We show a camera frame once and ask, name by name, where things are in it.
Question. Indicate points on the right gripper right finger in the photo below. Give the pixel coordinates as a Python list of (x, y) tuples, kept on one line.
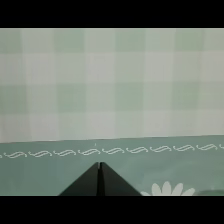
[(113, 185)]

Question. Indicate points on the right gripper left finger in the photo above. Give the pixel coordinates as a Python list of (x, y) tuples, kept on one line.
[(87, 184)]

